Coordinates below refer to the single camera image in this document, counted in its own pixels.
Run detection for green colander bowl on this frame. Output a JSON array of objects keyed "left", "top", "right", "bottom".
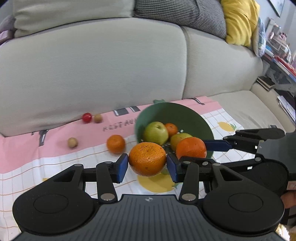
[{"left": 135, "top": 99, "right": 215, "bottom": 160}]

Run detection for yellow-green pear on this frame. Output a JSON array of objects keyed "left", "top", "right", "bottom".
[{"left": 170, "top": 133, "right": 193, "bottom": 151}]

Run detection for cream fluffy cloth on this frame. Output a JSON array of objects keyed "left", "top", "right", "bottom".
[{"left": 276, "top": 224, "right": 291, "bottom": 241}]

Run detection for stack of dark books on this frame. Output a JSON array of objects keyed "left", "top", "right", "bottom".
[{"left": 256, "top": 76, "right": 276, "bottom": 91}]

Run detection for pink checked lemon-print cloth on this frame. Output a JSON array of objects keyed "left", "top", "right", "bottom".
[{"left": 0, "top": 96, "right": 244, "bottom": 241}]

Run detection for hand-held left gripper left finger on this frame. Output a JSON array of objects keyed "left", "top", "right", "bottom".
[{"left": 43, "top": 153, "right": 128, "bottom": 204}]

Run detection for green apple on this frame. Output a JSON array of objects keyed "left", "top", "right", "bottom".
[{"left": 143, "top": 122, "right": 169, "bottom": 146}]

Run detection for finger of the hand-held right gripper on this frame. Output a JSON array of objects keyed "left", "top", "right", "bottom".
[
  {"left": 180, "top": 155, "right": 264, "bottom": 173},
  {"left": 203, "top": 126, "right": 286, "bottom": 154}
]

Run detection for beige cushion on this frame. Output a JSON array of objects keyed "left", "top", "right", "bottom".
[{"left": 13, "top": 0, "right": 136, "bottom": 38}]

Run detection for beige sofa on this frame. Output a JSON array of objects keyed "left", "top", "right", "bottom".
[{"left": 0, "top": 17, "right": 289, "bottom": 139}]

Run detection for houndstooth cushion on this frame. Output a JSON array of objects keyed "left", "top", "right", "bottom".
[{"left": 134, "top": 0, "right": 227, "bottom": 39}]

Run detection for small orange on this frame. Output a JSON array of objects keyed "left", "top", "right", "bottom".
[{"left": 165, "top": 123, "right": 178, "bottom": 137}]

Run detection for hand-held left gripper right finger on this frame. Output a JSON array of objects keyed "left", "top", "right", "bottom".
[{"left": 166, "top": 153, "right": 252, "bottom": 204}]

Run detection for floral cushion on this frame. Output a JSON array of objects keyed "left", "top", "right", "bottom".
[{"left": 252, "top": 17, "right": 267, "bottom": 58}]

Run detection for stack of white papers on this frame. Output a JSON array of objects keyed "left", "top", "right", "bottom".
[{"left": 277, "top": 95, "right": 296, "bottom": 126}]

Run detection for clear acrylic organiser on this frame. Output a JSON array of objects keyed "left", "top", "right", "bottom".
[{"left": 268, "top": 19, "right": 290, "bottom": 52}]

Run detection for person's right hand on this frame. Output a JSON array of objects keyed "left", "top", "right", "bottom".
[{"left": 280, "top": 191, "right": 296, "bottom": 209}]

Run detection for yellow cushion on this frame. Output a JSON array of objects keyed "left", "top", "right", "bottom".
[{"left": 220, "top": 0, "right": 260, "bottom": 48}]

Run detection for red books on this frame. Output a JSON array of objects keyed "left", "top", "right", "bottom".
[{"left": 272, "top": 55, "right": 296, "bottom": 77}]

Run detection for wall picture frame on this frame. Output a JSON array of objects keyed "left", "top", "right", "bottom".
[{"left": 268, "top": 0, "right": 285, "bottom": 18}]

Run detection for large orange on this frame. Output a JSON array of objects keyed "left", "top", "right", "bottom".
[{"left": 128, "top": 142, "right": 167, "bottom": 177}]

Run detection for grey plush toy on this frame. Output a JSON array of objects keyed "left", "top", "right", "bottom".
[{"left": 0, "top": 15, "right": 16, "bottom": 33}]

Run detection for pink gift box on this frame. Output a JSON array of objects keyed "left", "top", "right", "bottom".
[{"left": 0, "top": 31, "right": 14, "bottom": 45}]

